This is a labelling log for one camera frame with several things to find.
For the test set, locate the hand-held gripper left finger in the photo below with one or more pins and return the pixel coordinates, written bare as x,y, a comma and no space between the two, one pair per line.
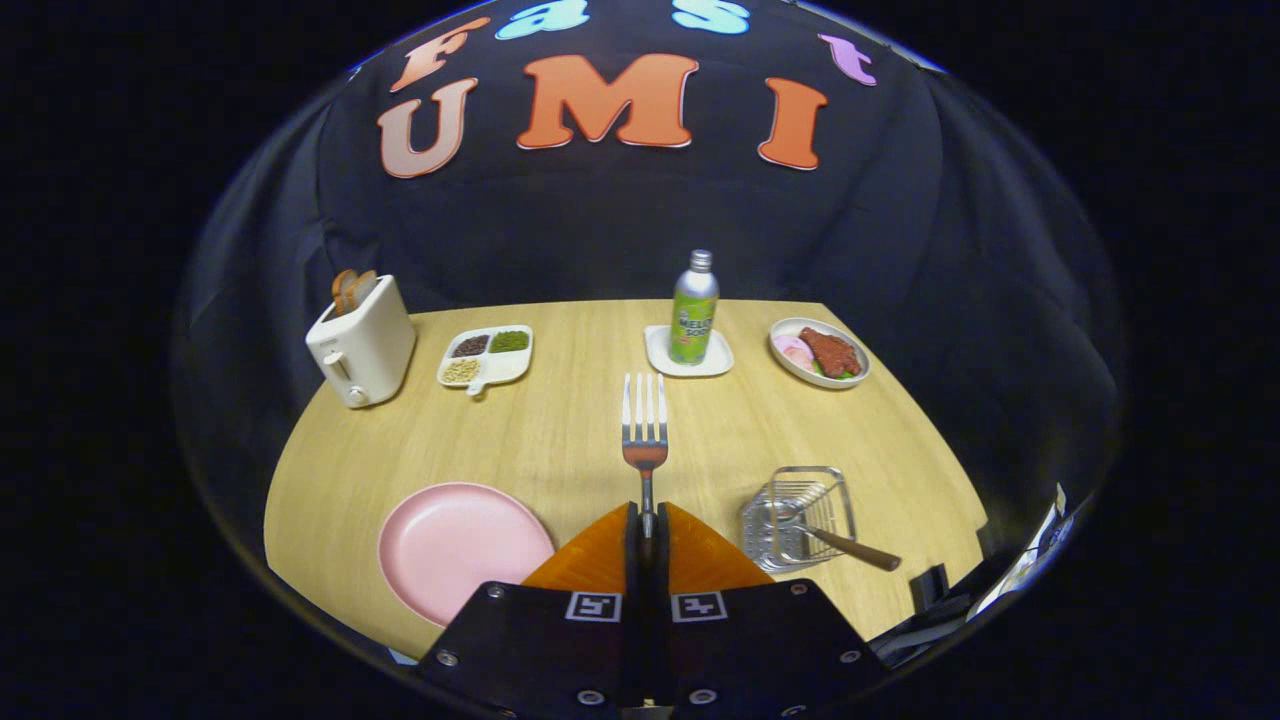
631,555

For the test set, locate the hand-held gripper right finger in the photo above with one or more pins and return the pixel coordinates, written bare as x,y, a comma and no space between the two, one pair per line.
662,555

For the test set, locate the pink round plate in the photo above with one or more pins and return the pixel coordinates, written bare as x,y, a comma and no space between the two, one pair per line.
460,550

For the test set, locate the white square coaster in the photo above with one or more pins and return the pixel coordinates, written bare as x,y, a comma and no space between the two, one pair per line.
720,362

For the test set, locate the white oval food plate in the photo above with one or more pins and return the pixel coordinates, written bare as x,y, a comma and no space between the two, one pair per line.
790,372

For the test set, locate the white divided dish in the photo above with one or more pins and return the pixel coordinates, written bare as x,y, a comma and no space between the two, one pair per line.
505,368

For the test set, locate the green soda bottle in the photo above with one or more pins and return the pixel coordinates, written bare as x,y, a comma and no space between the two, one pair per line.
694,320

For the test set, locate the pink ham slices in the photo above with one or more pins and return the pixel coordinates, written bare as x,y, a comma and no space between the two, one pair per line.
793,352

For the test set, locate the green beans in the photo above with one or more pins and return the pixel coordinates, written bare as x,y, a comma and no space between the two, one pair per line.
509,341

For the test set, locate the green lettuce leaf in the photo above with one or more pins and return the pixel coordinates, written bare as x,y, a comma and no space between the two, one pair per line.
835,374

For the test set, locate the pale yellow beans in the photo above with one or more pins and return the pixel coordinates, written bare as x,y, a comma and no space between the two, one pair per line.
461,371

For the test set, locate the dark red beans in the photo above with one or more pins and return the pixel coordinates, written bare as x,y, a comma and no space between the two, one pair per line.
471,346

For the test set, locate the brown steak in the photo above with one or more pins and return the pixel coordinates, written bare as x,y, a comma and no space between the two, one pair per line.
830,352

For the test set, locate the black clamp block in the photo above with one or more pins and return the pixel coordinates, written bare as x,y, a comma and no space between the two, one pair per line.
930,585

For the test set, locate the white toaster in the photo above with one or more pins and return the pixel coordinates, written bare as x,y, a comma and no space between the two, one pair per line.
365,350

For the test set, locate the black backdrop cloth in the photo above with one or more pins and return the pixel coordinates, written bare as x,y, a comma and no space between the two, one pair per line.
600,220

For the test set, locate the white printed sheet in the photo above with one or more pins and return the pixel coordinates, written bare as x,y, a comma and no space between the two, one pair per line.
1020,570

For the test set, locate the brown toast slices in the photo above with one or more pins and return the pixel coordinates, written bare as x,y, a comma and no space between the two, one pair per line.
352,290

